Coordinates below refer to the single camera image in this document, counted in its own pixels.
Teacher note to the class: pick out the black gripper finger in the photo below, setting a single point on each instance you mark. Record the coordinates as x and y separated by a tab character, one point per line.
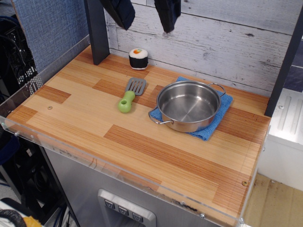
121	11
168	11

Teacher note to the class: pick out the green handled grey spatula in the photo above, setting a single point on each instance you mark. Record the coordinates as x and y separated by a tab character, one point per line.
135	87

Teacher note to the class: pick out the stainless steel pot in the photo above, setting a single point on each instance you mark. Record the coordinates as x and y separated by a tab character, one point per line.
187	106

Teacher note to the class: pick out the blue folded towel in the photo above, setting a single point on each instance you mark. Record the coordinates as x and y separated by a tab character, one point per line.
222	106

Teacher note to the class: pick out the plush sushi roll toy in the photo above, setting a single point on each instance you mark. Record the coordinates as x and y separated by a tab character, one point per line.
138	59

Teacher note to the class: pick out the clear acrylic table guard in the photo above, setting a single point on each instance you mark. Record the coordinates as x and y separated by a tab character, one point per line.
76	111

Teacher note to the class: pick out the silver toy fridge cabinet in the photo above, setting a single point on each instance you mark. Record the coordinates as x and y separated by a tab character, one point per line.
80	184

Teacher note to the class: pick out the white appliance on right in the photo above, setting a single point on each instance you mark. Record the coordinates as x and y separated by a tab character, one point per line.
282	156

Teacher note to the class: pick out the grey dispenser button panel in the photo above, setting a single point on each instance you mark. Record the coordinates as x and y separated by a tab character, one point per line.
118	212

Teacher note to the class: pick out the yellow black object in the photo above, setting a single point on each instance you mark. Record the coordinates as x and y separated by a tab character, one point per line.
11	218

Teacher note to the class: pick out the dark grey left post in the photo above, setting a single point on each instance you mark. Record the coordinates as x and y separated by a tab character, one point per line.
97	30

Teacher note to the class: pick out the dark grey post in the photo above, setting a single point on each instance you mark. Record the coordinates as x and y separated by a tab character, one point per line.
286	65
97	30

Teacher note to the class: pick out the black crate with cables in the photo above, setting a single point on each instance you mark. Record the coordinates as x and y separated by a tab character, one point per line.
17	66

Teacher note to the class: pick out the dark grey right post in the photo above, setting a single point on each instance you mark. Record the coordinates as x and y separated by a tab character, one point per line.
286	65

